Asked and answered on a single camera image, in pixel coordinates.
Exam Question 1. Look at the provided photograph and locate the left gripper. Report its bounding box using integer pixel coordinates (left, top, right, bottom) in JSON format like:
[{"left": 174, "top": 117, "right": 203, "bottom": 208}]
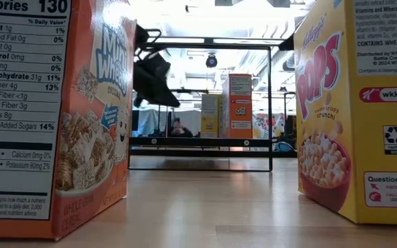
[{"left": 132, "top": 48, "right": 181, "bottom": 108}]

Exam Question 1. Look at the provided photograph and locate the yellow Corn Pops cereal box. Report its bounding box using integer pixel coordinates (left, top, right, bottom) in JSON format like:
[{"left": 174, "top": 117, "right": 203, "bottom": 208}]
[
  {"left": 201, "top": 93, "right": 224, "bottom": 139},
  {"left": 293, "top": 0, "right": 397, "bottom": 227}
]

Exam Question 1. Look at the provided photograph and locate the orange Mini-Wheats cereal box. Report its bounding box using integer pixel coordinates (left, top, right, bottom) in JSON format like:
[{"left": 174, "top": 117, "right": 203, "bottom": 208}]
[
  {"left": 221, "top": 73, "right": 254, "bottom": 139},
  {"left": 0, "top": 0, "right": 138, "bottom": 241}
]

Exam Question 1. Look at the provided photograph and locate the gray cloth divider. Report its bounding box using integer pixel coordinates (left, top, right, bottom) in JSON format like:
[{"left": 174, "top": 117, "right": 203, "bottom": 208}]
[{"left": 138, "top": 109, "right": 203, "bottom": 138}]

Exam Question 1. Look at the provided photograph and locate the person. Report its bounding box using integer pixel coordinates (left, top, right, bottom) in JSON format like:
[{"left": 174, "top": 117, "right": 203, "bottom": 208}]
[{"left": 168, "top": 117, "right": 194, "bottom": 138}]

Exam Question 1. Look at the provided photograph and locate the black overhead beam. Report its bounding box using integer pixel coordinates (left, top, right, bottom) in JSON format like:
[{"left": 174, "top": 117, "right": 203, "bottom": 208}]
[{"left": 150, "top": 36, "right": 286, "bottom": 48}]

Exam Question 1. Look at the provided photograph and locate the colourful cartoon poster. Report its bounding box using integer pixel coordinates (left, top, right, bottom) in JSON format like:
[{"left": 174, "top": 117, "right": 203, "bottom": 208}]
[{"left": 252, "top": 112, "right": 286, "bottom": 139}]

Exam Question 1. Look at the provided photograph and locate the blue rounded object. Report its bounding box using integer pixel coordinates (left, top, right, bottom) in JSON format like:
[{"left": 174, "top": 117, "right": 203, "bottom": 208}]
[{"left": 273, "top": 140, "right": 294, "bottom": 153}]

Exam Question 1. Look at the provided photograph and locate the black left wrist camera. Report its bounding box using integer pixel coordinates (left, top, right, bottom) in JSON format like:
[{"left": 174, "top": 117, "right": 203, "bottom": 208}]
[{"left": 134, "top": 23, "right": 151, "bottom": 49}]

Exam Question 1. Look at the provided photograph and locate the black camera cable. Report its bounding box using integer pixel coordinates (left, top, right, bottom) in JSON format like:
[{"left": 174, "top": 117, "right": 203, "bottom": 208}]
[{"left": 145, "top": 28, "right": 163, "bottom": 52}]

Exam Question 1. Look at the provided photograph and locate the wooden shelf with black frame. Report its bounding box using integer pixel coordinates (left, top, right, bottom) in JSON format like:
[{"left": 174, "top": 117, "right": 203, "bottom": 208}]
[{"left": 128, "top": 43, "right": 274, "bottom": 172}]

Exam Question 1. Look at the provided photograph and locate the black aluminium table frame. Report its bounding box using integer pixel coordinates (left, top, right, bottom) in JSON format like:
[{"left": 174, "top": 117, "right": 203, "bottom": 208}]
[{"left": 129, "top": 148, "right": 298, "bottom": 158}]

